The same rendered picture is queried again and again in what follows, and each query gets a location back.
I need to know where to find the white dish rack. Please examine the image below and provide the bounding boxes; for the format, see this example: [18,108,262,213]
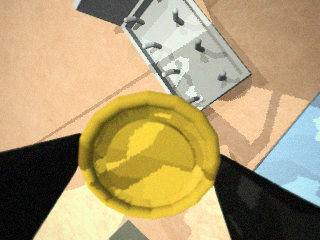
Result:
[72,0,252,111]

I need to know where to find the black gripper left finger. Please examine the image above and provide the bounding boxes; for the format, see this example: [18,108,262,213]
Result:
[0,133,82,240]

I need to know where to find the yellow plate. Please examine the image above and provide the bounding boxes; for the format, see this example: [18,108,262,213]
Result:
[78,90,221,220]

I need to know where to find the light blue flat mat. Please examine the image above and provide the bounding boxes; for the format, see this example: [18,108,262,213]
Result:
[254,92,320,207]

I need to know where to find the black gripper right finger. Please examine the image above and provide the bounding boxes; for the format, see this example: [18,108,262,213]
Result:
[214,154,320,240]

